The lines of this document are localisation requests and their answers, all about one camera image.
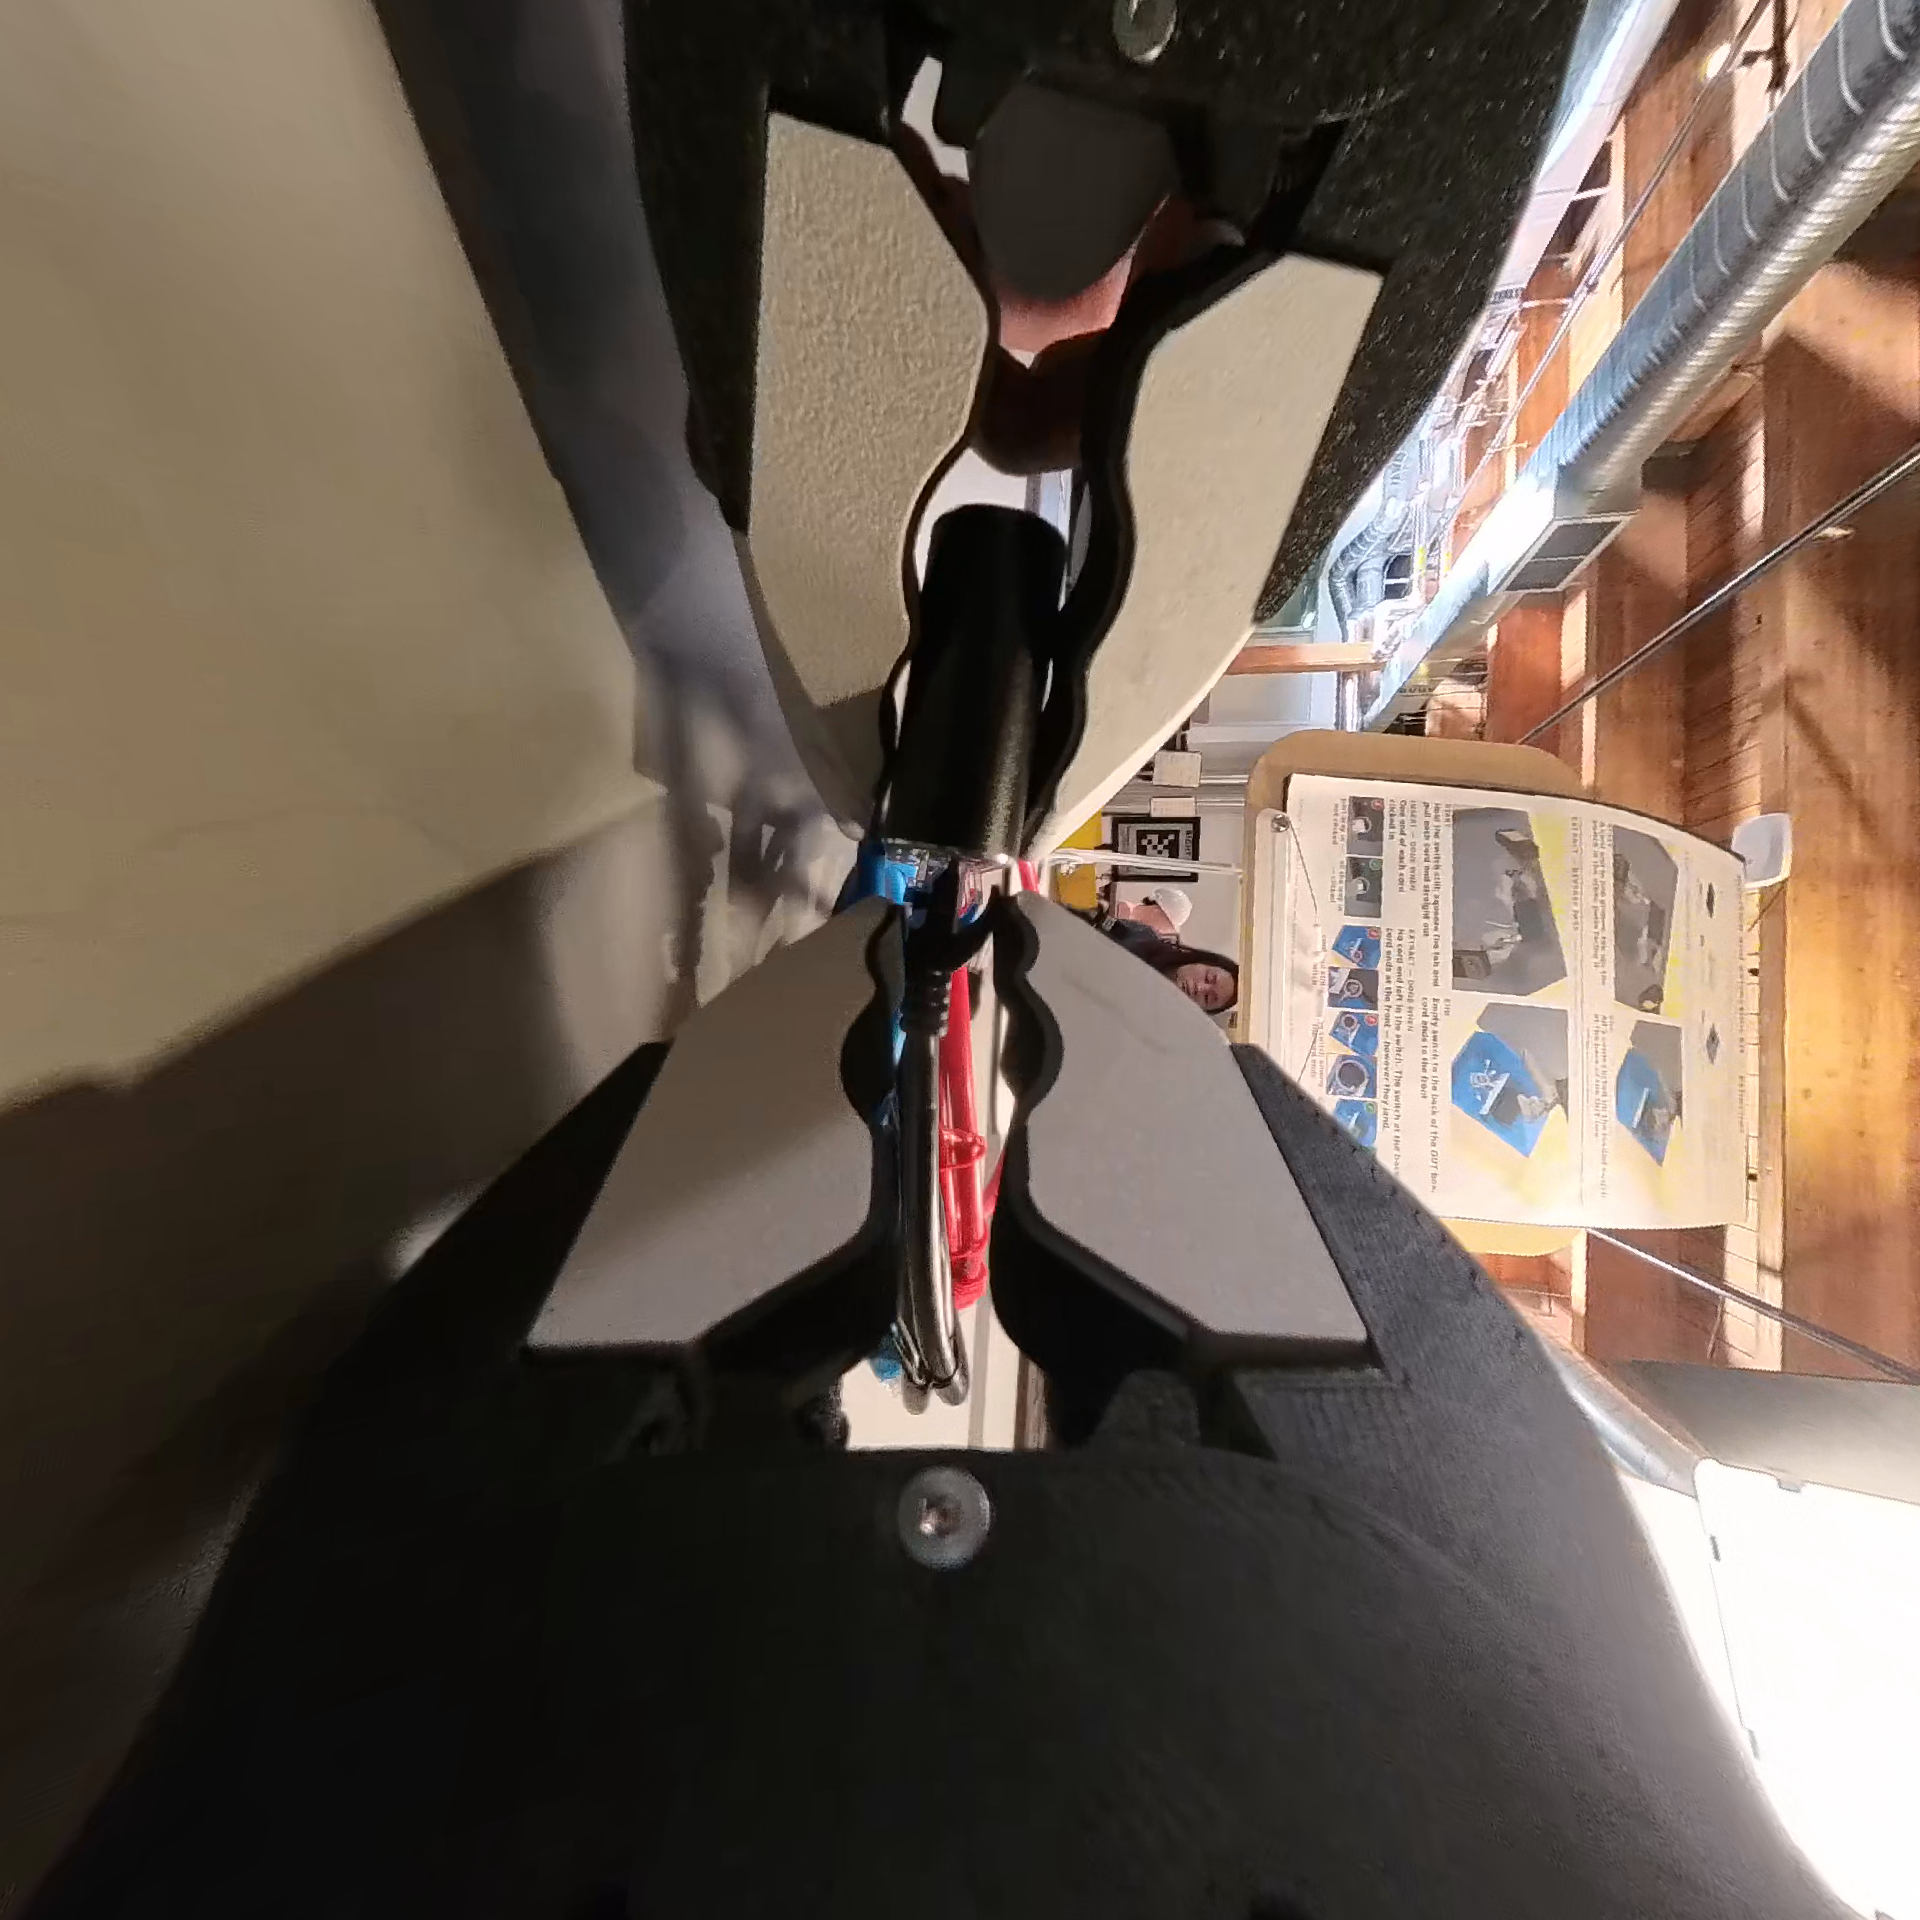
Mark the instruction board on white stand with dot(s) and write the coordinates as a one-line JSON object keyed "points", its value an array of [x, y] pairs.
{"points": [[1350, 751]]}

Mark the silver air duct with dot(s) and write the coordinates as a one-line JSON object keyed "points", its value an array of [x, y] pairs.
{"points": [[1723, 254]]}

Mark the person's left hand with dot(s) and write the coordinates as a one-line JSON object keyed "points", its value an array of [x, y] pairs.
{"points": [[1050, 323]]}

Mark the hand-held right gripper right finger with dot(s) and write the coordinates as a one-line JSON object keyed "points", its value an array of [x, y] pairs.
{"points": [[1186, 1188]]}

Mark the square light panel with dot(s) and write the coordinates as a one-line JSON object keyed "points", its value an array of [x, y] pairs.
{"points": [[1827, 1680]]}

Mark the black ethernet switch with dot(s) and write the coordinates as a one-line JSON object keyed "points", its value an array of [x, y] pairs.
{"points": [[982, 676]]}

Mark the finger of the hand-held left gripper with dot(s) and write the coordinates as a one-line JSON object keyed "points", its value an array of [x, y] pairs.
{"points": [[857, 377], [1230, 450]]}

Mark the black-and-white tag sign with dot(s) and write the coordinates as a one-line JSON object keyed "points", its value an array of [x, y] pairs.
{"points": [[1156, 848]]}

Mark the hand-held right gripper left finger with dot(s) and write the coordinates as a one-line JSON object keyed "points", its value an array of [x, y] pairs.
{"points": [[719, 1188]]}

